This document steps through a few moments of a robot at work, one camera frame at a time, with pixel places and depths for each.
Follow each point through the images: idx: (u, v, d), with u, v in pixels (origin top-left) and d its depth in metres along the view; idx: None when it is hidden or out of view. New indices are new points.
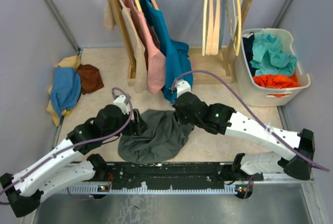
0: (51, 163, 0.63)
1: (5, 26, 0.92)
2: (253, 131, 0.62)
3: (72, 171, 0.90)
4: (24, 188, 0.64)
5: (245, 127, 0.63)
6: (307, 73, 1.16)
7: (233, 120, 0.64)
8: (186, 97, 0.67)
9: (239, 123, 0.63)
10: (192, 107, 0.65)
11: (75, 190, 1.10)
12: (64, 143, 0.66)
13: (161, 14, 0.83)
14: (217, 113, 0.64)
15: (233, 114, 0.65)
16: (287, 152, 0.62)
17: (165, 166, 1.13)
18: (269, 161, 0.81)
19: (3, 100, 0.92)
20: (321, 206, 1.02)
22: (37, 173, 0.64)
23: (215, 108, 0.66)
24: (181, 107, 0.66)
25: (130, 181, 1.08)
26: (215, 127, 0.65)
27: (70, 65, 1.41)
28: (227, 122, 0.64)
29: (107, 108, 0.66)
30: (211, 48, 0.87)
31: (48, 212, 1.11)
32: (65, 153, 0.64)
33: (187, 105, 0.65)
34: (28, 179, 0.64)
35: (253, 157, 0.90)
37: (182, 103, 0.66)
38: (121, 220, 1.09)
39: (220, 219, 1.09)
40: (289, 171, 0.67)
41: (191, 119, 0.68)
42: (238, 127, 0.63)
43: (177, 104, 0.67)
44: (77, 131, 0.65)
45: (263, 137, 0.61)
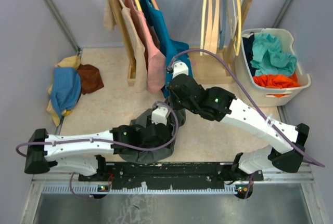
0: (85, 145, 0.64)
1: (5, 26, 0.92)
2: (252, 121, 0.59)
3: (83, 161, 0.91)
4: (51, 154, 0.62)
5: (245, 116, 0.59)
6: (307, 73, 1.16)
7: (233, 107, 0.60)
8: (181, 79, 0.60)
9: (239, 112, 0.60)
10: (188, 90, 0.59)
11: (78, 190, 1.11)
12: (106, 133, 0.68)
13: (161, 14, 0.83)
14: (216, 98, 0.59)
15: (233, 101, 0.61)
16: (284, 145, 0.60)
17: (164, 166, 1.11)
18: (261, 157, 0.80)
19: (3, 100, 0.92)
20: (321, 206, 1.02)
22: (69, 146, 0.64)
23: (214, 92, 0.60)
24: (176, 90, 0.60)
25: (130, 181, 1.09)
26: (213, 113, 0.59)
27: (70, 65, 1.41)
28: (226, 110, 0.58)
29: (157, 126, 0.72)
30: (209, 48, 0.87)
31: (48, 212, 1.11)
32: (103, 143, 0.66)
33: (182, 87, 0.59)
34: (59, 147, 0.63)
35: (248, 156, 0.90)
37: (177, 84, 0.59)
38: (121, 220, 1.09)
39: (220, 219, 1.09)
40: (278, 163, 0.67)
41: (185, 104, 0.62)
42: (238, 115, 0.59)
43: (171, 86, 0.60)
44: (122, 130, 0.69)
45: (262, 128, 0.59)
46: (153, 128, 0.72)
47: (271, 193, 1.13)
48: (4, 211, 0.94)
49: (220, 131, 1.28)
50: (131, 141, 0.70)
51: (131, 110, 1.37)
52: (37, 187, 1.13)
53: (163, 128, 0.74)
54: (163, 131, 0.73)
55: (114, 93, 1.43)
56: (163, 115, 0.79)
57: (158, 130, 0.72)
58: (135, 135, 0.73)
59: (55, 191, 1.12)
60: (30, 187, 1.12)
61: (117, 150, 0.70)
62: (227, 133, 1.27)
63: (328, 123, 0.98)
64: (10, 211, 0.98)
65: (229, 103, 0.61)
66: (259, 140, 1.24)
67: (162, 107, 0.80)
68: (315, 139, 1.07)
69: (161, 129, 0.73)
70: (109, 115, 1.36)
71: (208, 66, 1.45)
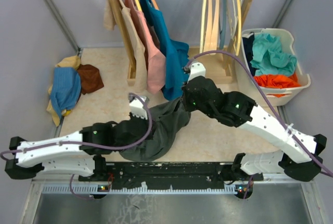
0: (54, 150, 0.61)
1: (5, 27, 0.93)
2: (272, 131, 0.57)
3: (76, 162, 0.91)
4: (22, 160, 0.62)
5: (266, 124, 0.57)
6: (307, 73, 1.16)
7: (254, 114, 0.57)
8: (200, 82, 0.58)
9: (259, 120, 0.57)
10: (207, 94, 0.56)
11: (78, 190, 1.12)
12: (75, 135, 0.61)
13: (161, 14, 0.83)
14: (237, 104, 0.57)
15: (253, 107, 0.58)
16: (302, 156, 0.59)
17: (165, 166, 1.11)
18: (270, 162, 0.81)
19: (3, 100, 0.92)
20: (321, 206, 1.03)
22: (39, 152, 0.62)
23: (232, 96, 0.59)
24: (194, 93, 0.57)
25: (130, 181, 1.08)
26: (231, 118, 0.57)
27: (70, 65, 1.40)
28: (247, 117, 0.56)
29: (129, 122, 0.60)
30: (209, 48, 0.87)
31: (48, 212, 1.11)
32: (72, 145, 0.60)
33: (202, 90, 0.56)
34: (29, 154, 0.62)
35: (253, 157, 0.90)
37: (196, 88, 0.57)
38: (121, 220, 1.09)
39: (220, 219, 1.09)
40: (292, 171, 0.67)
41: (203, 107, 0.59)
42: (258, 123, 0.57)
43: (189, 89, 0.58)
44: (92, 129, 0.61)
45: (283, 139, 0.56)
46: (125, 126, 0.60)
47: (271, 193, 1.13)
48: (4, 211, 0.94)
49: (220, 131, 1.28)
50: (104, 141, 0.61)
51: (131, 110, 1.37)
52: (37, 187, 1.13)
53: (138, 123, 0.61)
54: (136, 128, 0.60)
55: (114, 93, 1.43)
56: (132, 106, 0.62)
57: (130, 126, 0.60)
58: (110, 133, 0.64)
59: (55, 191, 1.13)
60: (30, 187, 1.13)
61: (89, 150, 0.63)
62: (227, 133, 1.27)
63: (328, 123, 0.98)
64: (10, 211, 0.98)
65: (250, 108, 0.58)
66: (258, 140, 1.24)
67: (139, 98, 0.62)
68: None
69: (134, 124, 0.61)
70: (109, 115, 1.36)
71: (208, 66, 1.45)
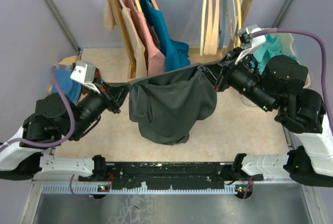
0: (9, 150, 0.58)
1: (6, 27, 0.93)
2: (329, 144, 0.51)
3: (75, 163, 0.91)
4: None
5: (327, 139, 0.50)
6: (307, 73, 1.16)
7: (323, 125, 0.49)
8: (291, 70, 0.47)
9: (325, 131, 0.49)
10: (292, 89, 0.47)
11: (78, 190, 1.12)
12: (17, 131, 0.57)
13: (161, 14, 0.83)
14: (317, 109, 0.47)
15: (324, 116, 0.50)
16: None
17: (165, 166, 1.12)
18: (274, 164, 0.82)
19: (3, 100, 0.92)
20: (321, 206, 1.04)
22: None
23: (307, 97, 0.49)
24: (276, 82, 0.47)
25: (130, 181, 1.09)
26: (304, 122, 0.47)
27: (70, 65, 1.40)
28: (320, 127, 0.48)
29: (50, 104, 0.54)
30: (209, 48, 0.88)
31: (48, 212, 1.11)
32: (16, 143, 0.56)
33: (291, 83, 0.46)
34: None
35: (256, 158, 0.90)
37: (289, 77, 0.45)
38: (121, 220, 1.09)
39: (220, 219, 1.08)
40: (302, 178, 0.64)
41: (271, 99, 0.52)
42: (323, 134, 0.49)
43: (275, 73, 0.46)
44: (28, 121, 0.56)
45: (332, 154, 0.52)
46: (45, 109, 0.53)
47: (271, 192, 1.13)
48: (5, 211, 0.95)
49: (220, 131, 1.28)
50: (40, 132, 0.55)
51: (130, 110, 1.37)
52: (37, 187, 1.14)
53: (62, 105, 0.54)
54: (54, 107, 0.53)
55: None
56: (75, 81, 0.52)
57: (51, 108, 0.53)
58: None
59: (55, 191, 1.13)
60: (30, 187, 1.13)
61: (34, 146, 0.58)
62: (227, 133, 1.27)
63: None
64: (10, 211, 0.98)
65: (320, 117, 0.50)
66: (258, 140, 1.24)
67: (78, 70, 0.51)
68: None
69: (55, 106, 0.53)
70: (109, 115, 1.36)
71: None
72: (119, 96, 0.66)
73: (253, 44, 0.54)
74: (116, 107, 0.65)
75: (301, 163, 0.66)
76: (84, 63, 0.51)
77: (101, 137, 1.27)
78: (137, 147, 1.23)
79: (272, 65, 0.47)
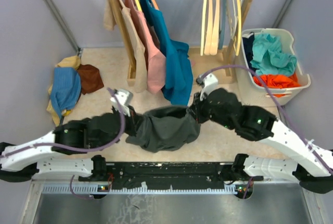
0: (31, 153, 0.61)
1: (7, 27, 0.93)
2: (293, 146, 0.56)
3: (73, 163, 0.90)
4: (5, 165, 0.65)
5: (286, 140, 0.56)
6: (307, 73, 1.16)
7: (276, 130, 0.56)
8: (223, 95, 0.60)
9: (281, 135, 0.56)
10: (230, 108, 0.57)
11: (78, 190, 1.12)
12: (48, 136, 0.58)
13: (161, 14, 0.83)
14: (258, 119, 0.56)
15: (274, 123, 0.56)
16: (320, 170, 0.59)
17: (165, 166, 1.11)
18: (281, 169, 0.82)
19: (3, 100, 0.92)
20: (321, 206, 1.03)
22: (17, 156, 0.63)
23: (252, 110, 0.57)
24: (218, 106, 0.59)
25: (130, 181, 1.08)
26: (253, 133, 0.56)
27: (70, 65, 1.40)
28: (269, 132, 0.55)
29: (103, 120, 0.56)
30: (210, 48, 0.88)
31: (47, 212, 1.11)
32: (43, 147, 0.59)
33: (226, 105, 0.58)
34: (10, 158, 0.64)
35: (260, 161, 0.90)
37: (220, 102, 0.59)
38: (121, 220, 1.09)
39: (220, 219, 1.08)
40: (308, 184, 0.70)
41: (225, 119, 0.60)
42: (279, 139, 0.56)
43: (212, 101, 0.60)
44: (63, 127, 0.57)
45: (303, 154, 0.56)
46: (95, 122, 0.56)
47: (271, 192, 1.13)
48: (5, 211, 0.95)
49: (220, 131, 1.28)
50: (76, 141, 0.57)
51: None
52: (37, 187, 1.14)
53: (111, 121, 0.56)
54: (111, 126, 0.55)
55: None
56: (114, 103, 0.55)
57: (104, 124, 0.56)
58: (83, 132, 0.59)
59: (55, 191, 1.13)
60: (30, 187, 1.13)
61: (63, 150, 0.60)
62: (227, 133, 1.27)
63: (328, 124, 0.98)
64: (10, 211, 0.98)
65: (271, 123, 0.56)
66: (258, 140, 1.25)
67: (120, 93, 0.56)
68: (315, 139, 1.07)
69: (107, 122, 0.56)
70: None
71: (208, 66, 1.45)
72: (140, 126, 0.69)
73: (206, 83, 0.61)
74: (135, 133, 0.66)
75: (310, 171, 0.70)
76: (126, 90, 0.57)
77: None
78: (137, 147, 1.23)
79: (210, 95, 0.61)
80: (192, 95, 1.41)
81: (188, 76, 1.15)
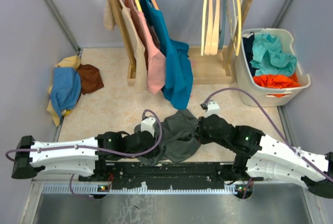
0: (72, 152, 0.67)
1: (7, 27, 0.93)
2: (282, 155, 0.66)
3: (76, 162, 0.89)
4: (36, 160, 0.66)
5: (276, 151, 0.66)
6: (307, 73, 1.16)
7: (263, 143, 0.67)
8: (213, 121, 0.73)
9: (269, 147, 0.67)
10: (221, 131, 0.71)
11: (78, 190, 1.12)
12: (91, 141, 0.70)
13: (161, 14, 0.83)
14: (246, 136, 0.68)
15: (262, 137, 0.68)
16: (316, 175, 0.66)
17: (165, 166, 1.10)
18: (288, 173, 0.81)
19: (3, 100, 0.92)
20: (321, 206, 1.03)
22: (54, 154, 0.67)
23: (243, 130, 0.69)
24: (210, 131, 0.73)
25: (130, 181, 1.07)
26: (245, 150, 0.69)
27: (70, 65, 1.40)
28: (257, 146, 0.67)
29: (143, 134, 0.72)
30: (210, 48, 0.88)
31: (48, 212, 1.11)
32: (86, 149, 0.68)
33: (216, 129, 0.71)
34: (44, 154, 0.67)
35: (265, 163, 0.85)
37: (212, 126, 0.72)
38: (121, 220, 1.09)
39: (220, 219, 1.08)
40: (314, 190, 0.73)
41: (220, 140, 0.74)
42: (268, 150, 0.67)
43: (205, 127, 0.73)
44: (107, 136, 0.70)
45: (293, 161, 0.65)
46: (138, 136, 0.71)
47: (271, 192, 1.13)
48: (4, 211, 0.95)
49: None
50: (117, 147, 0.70)
51: (131, 110, 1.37)
52: (37, 187, 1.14)
53: (149, 136, 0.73)
54: (148, 140, 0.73)
55: (114, 93, 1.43)
56: (143, 122, 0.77)
57: (143, 137, 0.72)
58: (120, 143, 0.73)
59: (55, 191, 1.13)
60: (30, 187, 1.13)
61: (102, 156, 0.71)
62: None
63: (327, 125, 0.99)
64: (9, 211, 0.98)
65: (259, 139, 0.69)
66: None
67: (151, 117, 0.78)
68: (315, 139, 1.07)
69: (146, 137, 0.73)
70: (109, 115, 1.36)
71: (208, 66, 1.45)
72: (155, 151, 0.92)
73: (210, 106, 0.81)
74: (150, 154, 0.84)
75: None
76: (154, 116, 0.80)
77: None
78: None
79: (204, 122, 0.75)
80: (192, 95, 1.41)
81: (188, 76, 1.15)
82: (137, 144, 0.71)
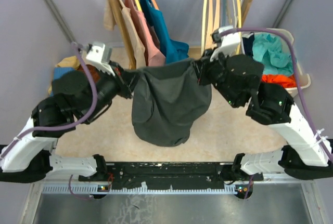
0: (22, 144, 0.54)
1: (7, 27, 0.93)
2: (303, 133, 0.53)
3: (80, 162, 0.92)
4: (5, 167, 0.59)
5: (299, 127, 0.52)
6: (307, 73, 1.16)
7: (292, 114, 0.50)
8: (248, 65, 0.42)
9: (296, 121, 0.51)
10: (255, 84, 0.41)
11: (77, 190, 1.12)
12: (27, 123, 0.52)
13: (161, 14, 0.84)
14: (280, 100, 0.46)
15: (292, 106, 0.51)
16: (318, 159, 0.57)
17: (165, 166, 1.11)
18: (269, 161, 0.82)
19: (3, 100, 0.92)
20: (321, 206, 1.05)
22: (12, 154, 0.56)
23: (273, 90, 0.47)
24: (237, 80, 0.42)
25: (130, 181, 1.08)
26: (269, 115, 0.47)
27: (70, 65, 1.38)
28: (287, 117, 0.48)
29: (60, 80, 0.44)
30: None
31: (47, 212, 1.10)
32: (28, 135, 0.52)
33: (252, 79, 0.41)
34: (7, 159, 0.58)
35: (253, 157, 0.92)
37: (245, 73, 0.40)
38: (121, 220, 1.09)
39: (220, 219, 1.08)
40: (294, 171, 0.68)
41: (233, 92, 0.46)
42: (294, 124, 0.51)
43: (233, 69, 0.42)
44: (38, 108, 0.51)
45: (310, 143, 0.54)
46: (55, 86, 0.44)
47: (271, 192, 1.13)
48: (4, 212, 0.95)
49: (220, 131, 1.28)
50: (53, 116, 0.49)
51: (131, 110, 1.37)
52: (37, 187, 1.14)
53: (74, 79, 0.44)
54: (71, 83, 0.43)
55: None
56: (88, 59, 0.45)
57: (62, 85, 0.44)
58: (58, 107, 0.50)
59: (55, 191, 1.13)
60: (30, 187, 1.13)
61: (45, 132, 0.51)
62: (228, 133, 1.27)
63: (327, 124, 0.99)
64: (10, 212, 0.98)
65: (287, 106, 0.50)
66: (258, 139, 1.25)
67: (94, 49, 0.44)
68: None
69: (69, 81, 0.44)
70: (109, 115, 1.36)
71: None
72: (132, 83, 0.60)
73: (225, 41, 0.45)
74: (128, 93, 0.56)
75: (294, 159, 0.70)
76: (101, 43, 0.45)
77: (101, 137, 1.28)
78: (137, 147, 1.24)
79: (230, 62, 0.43)
80: None
81: None
82: (65, 99, 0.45)
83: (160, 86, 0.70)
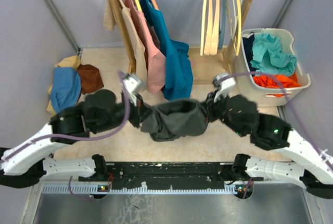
0: (30, 148, 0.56)
1: (6, 27, 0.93)
2: (307, 156, 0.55)
3: (77, 163, 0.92)
4: (7, 169, 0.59)
5: (302, 150, 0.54)
6: (307, 73, 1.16)
7: (292, 140, 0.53)
8: (243, 103, 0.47)
9: (297, 146, 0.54)
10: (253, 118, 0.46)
11: (77, 190, 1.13)
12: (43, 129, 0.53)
13: (161, 15, 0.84)
14: (276, 128, 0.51)
15: (290, 132, 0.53)
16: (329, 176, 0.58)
17: (165, 166, 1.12)
18: (287, 173, 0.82)
19: (3, 100, 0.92)
20: (321, 206, 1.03)
22: (18, 158, 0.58)
23: (269, 119, 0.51)
24: (238, 116, 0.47)
25: (130, 181, 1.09)
26: (268, 142, 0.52)
27: (70, 65, 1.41)
28: (285, 142, 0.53)
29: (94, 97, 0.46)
30: (210, 48, 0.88)
31: (47, 212, 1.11)
32: (43, 141, 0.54)
33: (246, 115, 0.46)
34: (11, 161, 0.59)
35: (264, 163, 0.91)
37: (241, 111, 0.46)
38: (121, 220, 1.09)
39: (220, 219, 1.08)
40: (315, 190, 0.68)
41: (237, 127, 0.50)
42: (295, 149, 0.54)
43: (231, 109, 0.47)
44: (59, 116, 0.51)
45: (316, 163, 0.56)
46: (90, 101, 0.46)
47: (271, 192, 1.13)
48: (5, 211, 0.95)
49: (220, 131, 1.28)
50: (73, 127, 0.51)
51: None
52: (37, 187, 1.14)
53: (106, 97, 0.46)
54: (102, 103, 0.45)
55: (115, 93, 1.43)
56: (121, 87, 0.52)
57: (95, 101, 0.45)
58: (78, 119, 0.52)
59: (55, 191, 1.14)
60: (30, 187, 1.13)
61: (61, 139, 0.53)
62: (227, 133, 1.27)
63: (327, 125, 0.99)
64: (10, 212, 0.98)
65: (285, 132, 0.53)
66: None
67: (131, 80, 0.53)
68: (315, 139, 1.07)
69: (104, 97, 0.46)
70: None
71: (208, 66, 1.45)
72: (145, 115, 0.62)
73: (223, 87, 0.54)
74: (138, 122, 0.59)
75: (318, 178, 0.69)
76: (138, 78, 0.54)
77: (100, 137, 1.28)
78: (137, 147, 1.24)
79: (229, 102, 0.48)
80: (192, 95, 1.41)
81: (188, 76, 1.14)
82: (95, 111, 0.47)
83: (168, 120, 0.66)
